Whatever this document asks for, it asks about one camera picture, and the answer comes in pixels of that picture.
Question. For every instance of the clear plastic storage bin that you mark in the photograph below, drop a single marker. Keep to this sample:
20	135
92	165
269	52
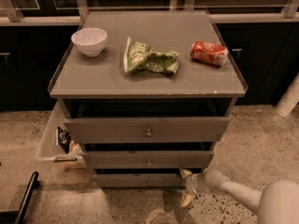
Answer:
48	149

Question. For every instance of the grey top drawer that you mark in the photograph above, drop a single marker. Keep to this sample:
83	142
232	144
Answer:
146	130

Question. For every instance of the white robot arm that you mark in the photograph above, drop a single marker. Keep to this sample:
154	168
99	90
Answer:
277	203

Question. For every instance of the grey bottom drawer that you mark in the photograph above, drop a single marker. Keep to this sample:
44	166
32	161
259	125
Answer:
139	181

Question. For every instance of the white ceramic bowl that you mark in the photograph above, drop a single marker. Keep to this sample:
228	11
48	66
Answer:
90	41

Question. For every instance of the grey drawer cabinet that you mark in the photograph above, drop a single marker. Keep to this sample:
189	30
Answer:
99	88

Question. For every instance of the green crumpled chip bag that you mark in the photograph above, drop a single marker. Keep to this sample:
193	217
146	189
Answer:
140	56

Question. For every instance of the dark wall cabinets with rail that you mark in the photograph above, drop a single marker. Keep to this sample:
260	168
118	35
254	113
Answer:
262	36

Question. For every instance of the grey drawer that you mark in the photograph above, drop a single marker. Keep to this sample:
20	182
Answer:
139	181
146	130
146	159

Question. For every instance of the white table leg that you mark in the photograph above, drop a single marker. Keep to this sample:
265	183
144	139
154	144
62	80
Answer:
289	99

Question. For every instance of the dark snack packet in bin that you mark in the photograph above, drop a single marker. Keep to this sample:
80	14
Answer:
63	139

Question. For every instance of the grey middle drawer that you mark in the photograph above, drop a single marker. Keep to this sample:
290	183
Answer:
146	159

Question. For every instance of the red soda can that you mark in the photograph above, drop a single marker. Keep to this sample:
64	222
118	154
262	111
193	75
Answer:
209	53

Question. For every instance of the black bar lower left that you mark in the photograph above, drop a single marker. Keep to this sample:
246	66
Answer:
17	216

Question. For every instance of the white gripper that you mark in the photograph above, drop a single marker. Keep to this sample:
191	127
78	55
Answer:
192	183

